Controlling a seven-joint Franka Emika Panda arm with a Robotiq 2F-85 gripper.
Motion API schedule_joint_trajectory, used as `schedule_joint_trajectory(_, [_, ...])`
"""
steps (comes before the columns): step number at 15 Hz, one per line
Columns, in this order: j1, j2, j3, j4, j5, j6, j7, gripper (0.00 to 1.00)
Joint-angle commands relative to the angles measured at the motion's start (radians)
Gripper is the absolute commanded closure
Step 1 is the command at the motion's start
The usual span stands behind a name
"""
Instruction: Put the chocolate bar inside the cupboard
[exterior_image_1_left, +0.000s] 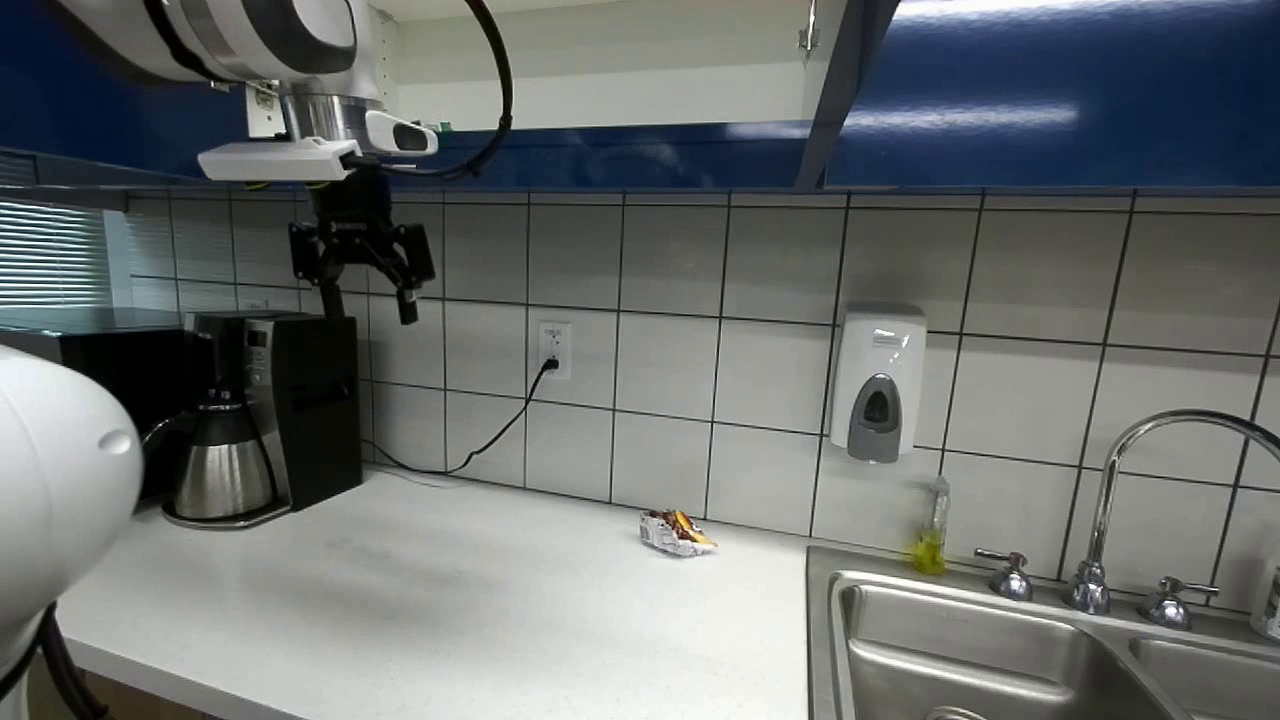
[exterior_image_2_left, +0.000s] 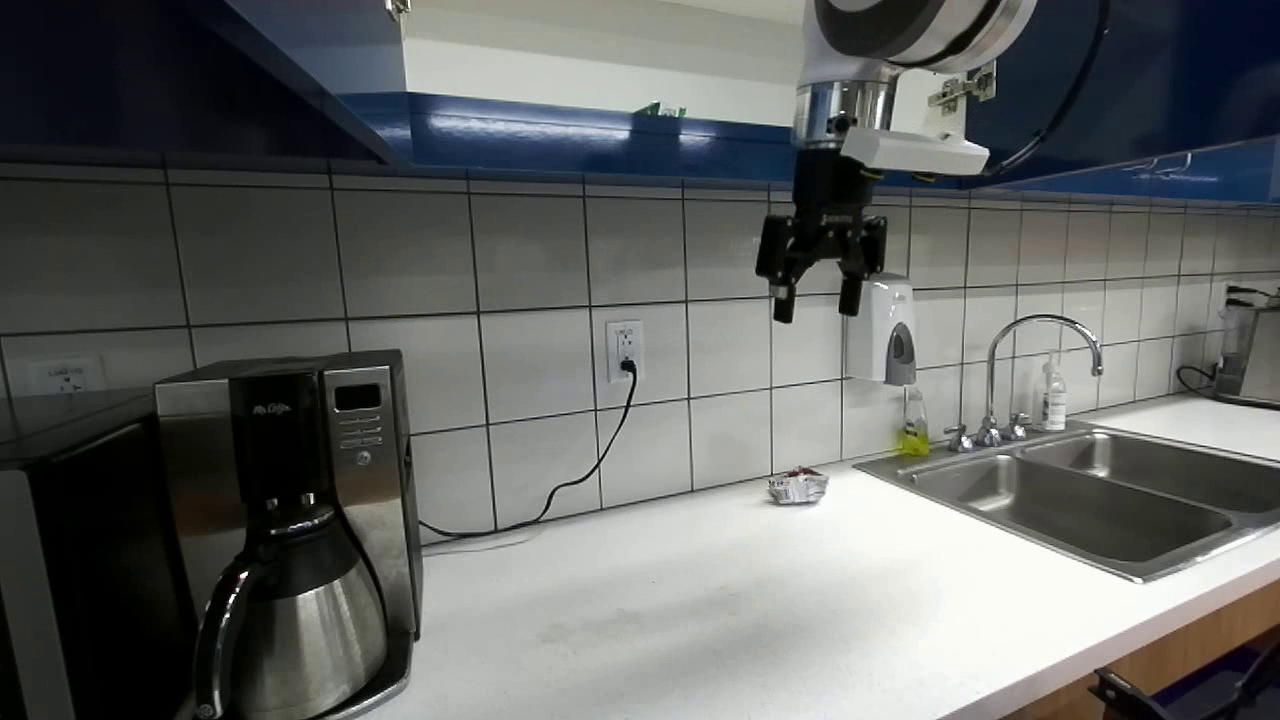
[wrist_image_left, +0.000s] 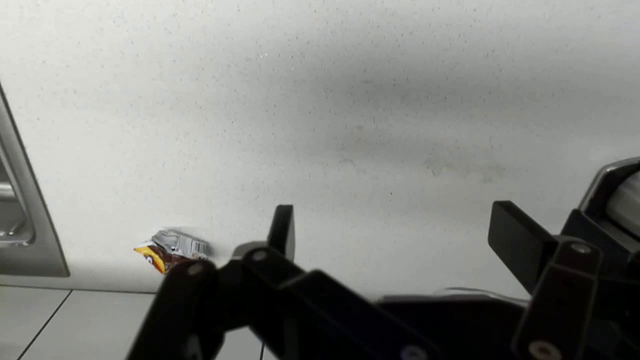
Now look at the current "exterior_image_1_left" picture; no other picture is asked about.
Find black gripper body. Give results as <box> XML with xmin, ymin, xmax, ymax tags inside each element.
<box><xmin>289</xmin><ymin>169</ymin><xmax>441</xmax><ymax>280</ymax></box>

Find black steel coffee maker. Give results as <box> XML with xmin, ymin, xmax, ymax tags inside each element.
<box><xmin>195</xmin><ymin>312</ymin><xmax>366</xmax><ymax>517</ymax></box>

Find black microwave oven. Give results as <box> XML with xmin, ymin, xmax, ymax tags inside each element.
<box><xmin>0</xmin><ymin>322</ymin><xmax>218</xmax><ymax>450</ymax></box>

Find steel coffee carafe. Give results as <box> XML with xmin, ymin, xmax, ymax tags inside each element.
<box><xmin>146</xmin><ymin>392</ymin><xmax>278</xmax><ymax>526</ymax></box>

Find white window blinds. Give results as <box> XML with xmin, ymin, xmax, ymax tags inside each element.
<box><xmin>0</xmin><ymin>196</ymin><xmax>137</xmax><ymax>321</ymax></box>

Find small crumpled snack wrapper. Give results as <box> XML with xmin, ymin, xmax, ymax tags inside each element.
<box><xmin>636</xmin><ymin>508</ymin><xmax>721</xmax><ymax>559</ymax></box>

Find wooden lower cabinet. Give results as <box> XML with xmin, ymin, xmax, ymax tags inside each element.
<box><xmin>52</xmin><ymin>662</ymin><xmax>216</xmax><ymax>720</ymax></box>

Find green dish soap bottle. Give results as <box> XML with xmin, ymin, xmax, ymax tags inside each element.
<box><xmin>906</xmin><ymin>480</ymin><xmax>953</xmax><ymax>576</ymax></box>

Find stainless steel double sink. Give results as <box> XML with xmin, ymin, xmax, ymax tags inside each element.
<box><xmin>803</xmin><ymin>541</ymin><xmax>1280</xmax><ymax>720</ymax></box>

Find chrome sink faucet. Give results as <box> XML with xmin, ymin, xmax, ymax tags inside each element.
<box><xmin>973</xmin><ymin>403</ymin><xmax>1280</xmax><ymax>631</ymax></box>

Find white wall outlet with plug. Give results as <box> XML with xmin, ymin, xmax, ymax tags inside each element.
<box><xmin>527</xmin><ymin>312</ymin><xmax>580</xmax><ymax>389</ymax></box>

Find black power cable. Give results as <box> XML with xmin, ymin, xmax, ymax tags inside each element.
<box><xmin>363</xmin><ymin>354</ymin><xmax>562</xmax><ymax>480</ymax></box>

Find white wall soap dispenser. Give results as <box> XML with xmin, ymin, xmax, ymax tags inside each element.
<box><xmin>827</xmin><ymin>312</ymin><xmax>931</xmax><ymax>467</ymax></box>

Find blue wall cupboard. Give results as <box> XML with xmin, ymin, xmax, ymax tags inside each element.
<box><xmin>0</xmin><ymin>0</ymin><xmax>1280</xmax><ymax>198</ymax></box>

